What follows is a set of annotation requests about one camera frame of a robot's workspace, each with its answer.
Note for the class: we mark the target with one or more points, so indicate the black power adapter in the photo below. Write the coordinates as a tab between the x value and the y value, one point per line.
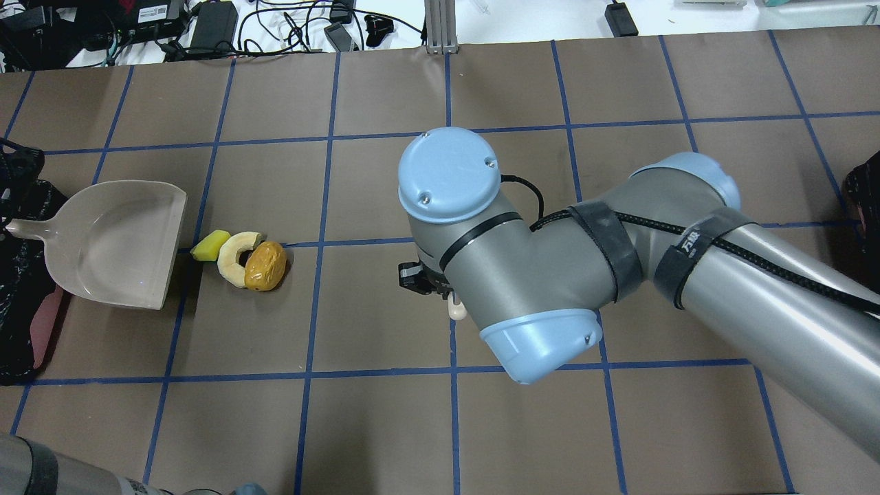
620	20

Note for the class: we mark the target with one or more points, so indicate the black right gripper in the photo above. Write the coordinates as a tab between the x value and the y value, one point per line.
421	280

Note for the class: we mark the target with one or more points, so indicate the aluminium frame post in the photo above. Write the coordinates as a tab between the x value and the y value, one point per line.
441	27

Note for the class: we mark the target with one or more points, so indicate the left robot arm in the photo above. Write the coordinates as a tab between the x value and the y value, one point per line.
28	467

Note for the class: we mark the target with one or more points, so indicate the brown toy potato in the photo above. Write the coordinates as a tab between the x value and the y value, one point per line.
266	267

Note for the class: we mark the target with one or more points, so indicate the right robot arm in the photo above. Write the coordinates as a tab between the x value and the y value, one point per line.
535	289

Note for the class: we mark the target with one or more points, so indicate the yellow green sponge piece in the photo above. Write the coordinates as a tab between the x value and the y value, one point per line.
208	248

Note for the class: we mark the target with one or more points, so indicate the white plastic dustpan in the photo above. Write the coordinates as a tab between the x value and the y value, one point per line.
113	243

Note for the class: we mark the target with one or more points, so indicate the black lined trash bin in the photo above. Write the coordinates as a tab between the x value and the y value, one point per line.
32	304
862	187

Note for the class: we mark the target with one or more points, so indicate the black lined right trash bin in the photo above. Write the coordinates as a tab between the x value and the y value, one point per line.
862	187

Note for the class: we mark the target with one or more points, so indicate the black lined left trash bin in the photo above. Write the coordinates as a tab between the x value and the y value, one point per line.
32	304

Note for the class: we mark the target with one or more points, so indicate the black power brick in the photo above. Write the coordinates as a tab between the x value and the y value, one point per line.
215	25

